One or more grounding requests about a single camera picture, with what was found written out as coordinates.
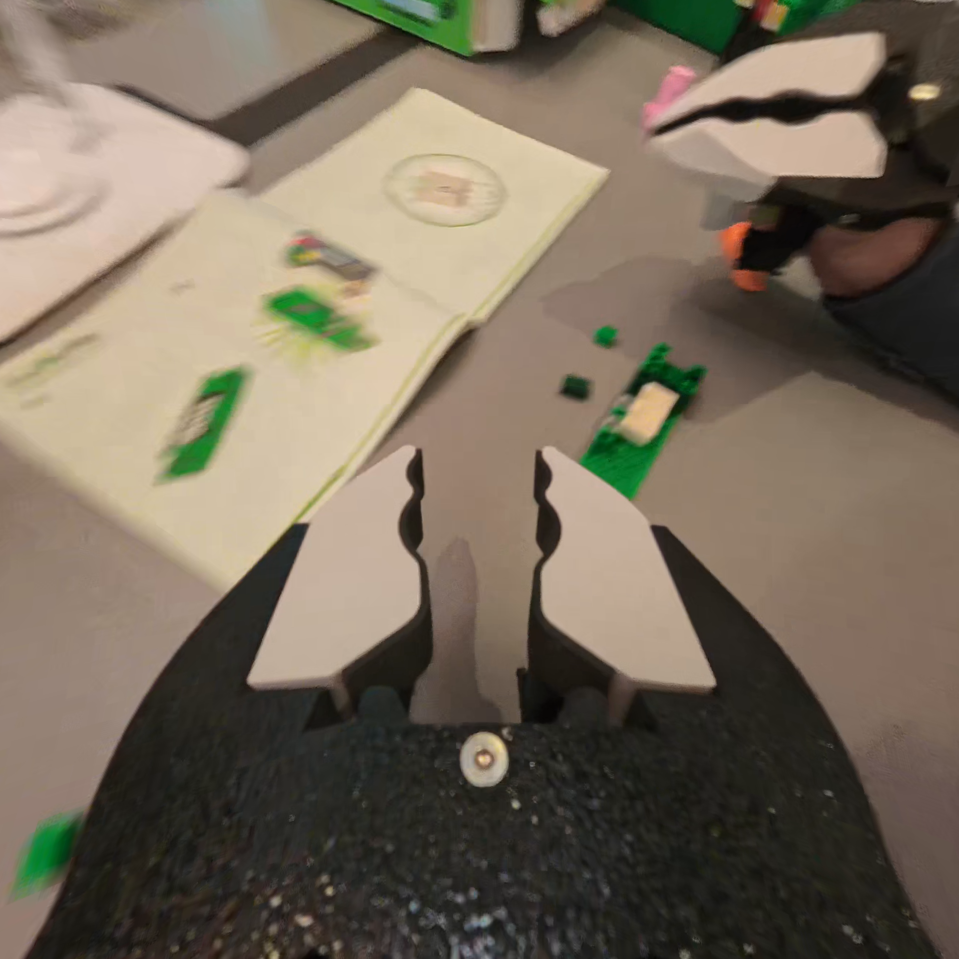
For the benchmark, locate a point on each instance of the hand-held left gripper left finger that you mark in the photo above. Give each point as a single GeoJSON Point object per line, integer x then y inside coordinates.
{"type": "Point", "coordinates": [341, 584]}

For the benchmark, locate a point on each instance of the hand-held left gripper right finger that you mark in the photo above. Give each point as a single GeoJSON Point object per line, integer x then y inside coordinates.
{"type": "Point", "coordinates": [614, 592]}

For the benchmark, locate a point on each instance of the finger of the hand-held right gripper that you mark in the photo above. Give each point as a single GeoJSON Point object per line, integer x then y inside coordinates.
{"type": "Point", "coordinates": [809, 150]}
{"type": "Point", "coordinates": [802, 67]}

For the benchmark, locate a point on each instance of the person's right hand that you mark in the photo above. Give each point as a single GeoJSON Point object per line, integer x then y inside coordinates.
{"type": "Point", "coordinates": [876, 258]}

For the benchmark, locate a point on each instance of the large green cardboard box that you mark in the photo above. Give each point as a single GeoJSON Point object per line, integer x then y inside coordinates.
{"type": "Point", "coordinates": [689, 19]}

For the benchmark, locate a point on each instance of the green building baseplate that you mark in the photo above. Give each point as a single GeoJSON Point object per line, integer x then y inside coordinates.
{"type": "Point", "coordinates": [637, 457]}

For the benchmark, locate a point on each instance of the pink toy piece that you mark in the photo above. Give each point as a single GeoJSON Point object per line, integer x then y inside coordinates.
{"type": "Point", "coordinates": [667, 94]}

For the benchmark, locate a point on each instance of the white building brick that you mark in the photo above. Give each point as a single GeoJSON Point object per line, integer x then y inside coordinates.
{"type": "Point", "coordinates": [648, 412]}

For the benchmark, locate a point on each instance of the small dark green brick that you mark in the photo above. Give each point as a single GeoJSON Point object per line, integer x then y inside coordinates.
{"type": "Point", "coordinates": [576, 386]}

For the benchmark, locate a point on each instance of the open instruction booklet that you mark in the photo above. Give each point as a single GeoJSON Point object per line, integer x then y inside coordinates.
{"type": "Point", "coordinates": [247, 352]}

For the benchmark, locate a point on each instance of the green flat plate piece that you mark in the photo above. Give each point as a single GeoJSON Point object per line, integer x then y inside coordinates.
{"type": "Point", "coordinates": [45, 854]}

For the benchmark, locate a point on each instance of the white tray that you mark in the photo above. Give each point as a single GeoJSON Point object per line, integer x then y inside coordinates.
{"type": "Point", "coordinates": [112, 195]}

